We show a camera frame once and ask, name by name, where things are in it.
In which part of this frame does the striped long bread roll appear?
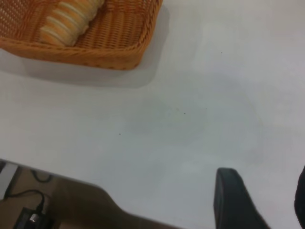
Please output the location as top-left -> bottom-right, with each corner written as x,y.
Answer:
40,0 -> 105,46

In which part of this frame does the orange woven wicker basket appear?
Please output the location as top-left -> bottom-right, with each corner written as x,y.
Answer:
0,0 -> 164,71

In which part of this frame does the black power adapter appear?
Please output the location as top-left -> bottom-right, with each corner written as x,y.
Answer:
14,207 -> 52,229

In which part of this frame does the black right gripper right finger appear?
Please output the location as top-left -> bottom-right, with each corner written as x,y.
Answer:
294,166 -> 305,229

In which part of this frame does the black cable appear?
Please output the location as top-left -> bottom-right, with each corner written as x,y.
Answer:
6,189 -> 46,213
30,170 -> 52,183

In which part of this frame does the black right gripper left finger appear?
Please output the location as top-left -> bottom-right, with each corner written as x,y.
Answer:
213,167 -> 271,229

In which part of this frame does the white table frame leg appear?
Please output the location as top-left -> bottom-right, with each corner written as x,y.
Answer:
0,162 -> 19,200

